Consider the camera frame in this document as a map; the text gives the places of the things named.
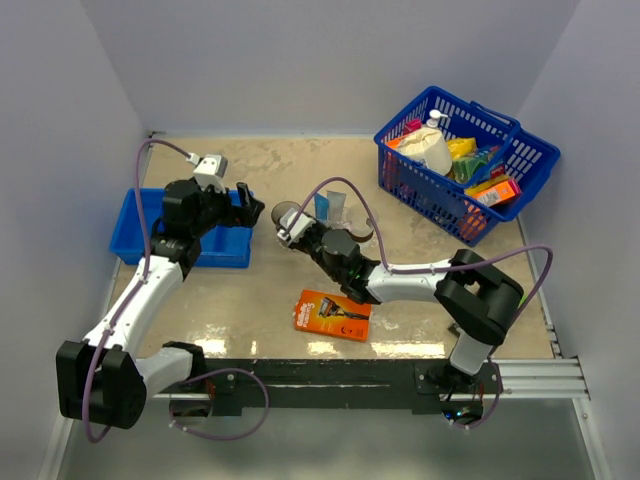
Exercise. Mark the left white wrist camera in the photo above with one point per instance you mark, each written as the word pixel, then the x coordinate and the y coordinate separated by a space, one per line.
pixel 209 171

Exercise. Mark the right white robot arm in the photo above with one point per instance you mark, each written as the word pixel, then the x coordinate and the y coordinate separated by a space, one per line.
pixel 480 298

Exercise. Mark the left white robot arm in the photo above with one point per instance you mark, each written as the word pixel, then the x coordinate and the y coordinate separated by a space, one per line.
pixel 135 300

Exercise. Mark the blue plastic bin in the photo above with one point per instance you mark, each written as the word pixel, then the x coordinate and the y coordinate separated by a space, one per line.
pixel 220 248

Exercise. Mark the orange pink box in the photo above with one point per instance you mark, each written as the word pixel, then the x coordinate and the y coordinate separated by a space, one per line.
pixel 495 191

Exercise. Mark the white pump bottle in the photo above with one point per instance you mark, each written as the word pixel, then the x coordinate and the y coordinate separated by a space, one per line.
pixel 435 117

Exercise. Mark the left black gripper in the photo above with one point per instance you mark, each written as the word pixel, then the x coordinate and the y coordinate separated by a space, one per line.
pixel 246 216

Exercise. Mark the green sponge pack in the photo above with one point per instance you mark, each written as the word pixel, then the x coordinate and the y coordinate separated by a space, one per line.
pixel 465 166

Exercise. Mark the yellow sponge pack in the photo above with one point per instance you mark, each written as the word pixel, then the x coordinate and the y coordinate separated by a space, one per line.
pixel 461 147

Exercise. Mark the black green razor package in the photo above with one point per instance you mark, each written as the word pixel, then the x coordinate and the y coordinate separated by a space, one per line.
pixel 454 329

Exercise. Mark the blue shopping basket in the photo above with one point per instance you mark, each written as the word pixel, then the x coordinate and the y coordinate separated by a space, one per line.
pixel 522 156

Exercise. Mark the orange razor box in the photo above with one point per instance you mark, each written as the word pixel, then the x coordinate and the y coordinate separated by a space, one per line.
pixel 332 315

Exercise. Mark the small red box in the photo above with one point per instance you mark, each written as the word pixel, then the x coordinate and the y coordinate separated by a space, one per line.
pixel 412 125

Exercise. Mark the white toothpaste tube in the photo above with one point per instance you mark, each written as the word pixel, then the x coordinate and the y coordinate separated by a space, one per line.
pixel 336 203

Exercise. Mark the black aluminium base frame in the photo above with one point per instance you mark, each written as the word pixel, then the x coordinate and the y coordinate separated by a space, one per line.
pixel 422 386

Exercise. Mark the clear textured acrylic tray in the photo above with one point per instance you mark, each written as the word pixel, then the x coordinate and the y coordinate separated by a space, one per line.
pixel 307 231

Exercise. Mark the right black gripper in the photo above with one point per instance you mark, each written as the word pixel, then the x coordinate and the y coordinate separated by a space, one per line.
pixel 300 244

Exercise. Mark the dark smoked plastic cup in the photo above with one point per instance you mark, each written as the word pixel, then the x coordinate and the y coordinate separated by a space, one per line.
pixel 281 208

